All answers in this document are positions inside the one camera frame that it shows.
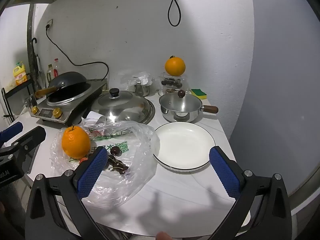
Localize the clear printed plastic bag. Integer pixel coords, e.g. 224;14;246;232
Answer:
50;120;160;209

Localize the yellow detergent bottle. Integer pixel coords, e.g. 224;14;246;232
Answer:
13;60;27;85

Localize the round orange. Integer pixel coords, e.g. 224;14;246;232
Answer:
165;56;186;76

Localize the long black power cable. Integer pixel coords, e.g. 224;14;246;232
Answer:
45;24;110;80

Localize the black wok with wooden handle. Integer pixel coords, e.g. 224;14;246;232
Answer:
35;71;88;99

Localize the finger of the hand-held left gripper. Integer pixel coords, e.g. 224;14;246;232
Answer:
0;126;47;173
0;122;24;144

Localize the small steel cup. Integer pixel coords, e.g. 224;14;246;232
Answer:
134;81;152;97

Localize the clear oil bottle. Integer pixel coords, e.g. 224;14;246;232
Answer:
46;64;55;83

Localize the steel induction cooker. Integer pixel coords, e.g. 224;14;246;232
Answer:
30;79;108;127

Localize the pile of small dark cherries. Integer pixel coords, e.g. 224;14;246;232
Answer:
161;78;182;88

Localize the large orange with stem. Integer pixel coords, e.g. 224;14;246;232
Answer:
62;125;91;159

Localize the white plate with dark rim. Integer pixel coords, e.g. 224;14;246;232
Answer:
152;122;216;172

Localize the green and yellow sponge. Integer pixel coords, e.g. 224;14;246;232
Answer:
191;88;207;99

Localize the looped black cable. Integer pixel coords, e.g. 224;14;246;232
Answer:
164;0;181;27

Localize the crumpled clear plastic wrap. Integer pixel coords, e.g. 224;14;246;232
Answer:
117;70;157;97

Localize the steel saucepan with wooden handle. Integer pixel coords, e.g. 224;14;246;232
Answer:
159;99;219;123

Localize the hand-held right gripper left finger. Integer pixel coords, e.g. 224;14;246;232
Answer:
25;146;108;240

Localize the black metal rack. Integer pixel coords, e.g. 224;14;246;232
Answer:
1;74;34;120

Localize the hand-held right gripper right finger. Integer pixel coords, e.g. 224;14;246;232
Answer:
209;145;293;240

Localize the clear plastic fruit box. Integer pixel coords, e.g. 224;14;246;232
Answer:
158;72;192;97

